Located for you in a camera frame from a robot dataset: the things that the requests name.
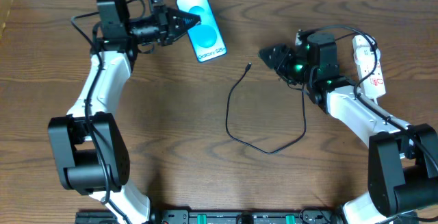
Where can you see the black mounting rail base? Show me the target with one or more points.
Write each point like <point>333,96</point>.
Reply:
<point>181,216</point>

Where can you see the black charger plug adapter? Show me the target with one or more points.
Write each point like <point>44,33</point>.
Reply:
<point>374,46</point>

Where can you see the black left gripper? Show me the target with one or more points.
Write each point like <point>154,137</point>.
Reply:
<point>163,27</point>

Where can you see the blue Galaxy smartphone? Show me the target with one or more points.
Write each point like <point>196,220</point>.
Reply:
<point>206,39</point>

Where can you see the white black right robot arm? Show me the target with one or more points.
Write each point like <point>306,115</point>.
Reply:
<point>402,158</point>

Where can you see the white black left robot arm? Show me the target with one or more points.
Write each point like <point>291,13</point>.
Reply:
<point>90,154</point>

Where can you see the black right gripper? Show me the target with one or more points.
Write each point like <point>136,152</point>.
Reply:
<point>285,62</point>

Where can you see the white power strip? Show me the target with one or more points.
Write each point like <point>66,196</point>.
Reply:
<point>367,62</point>

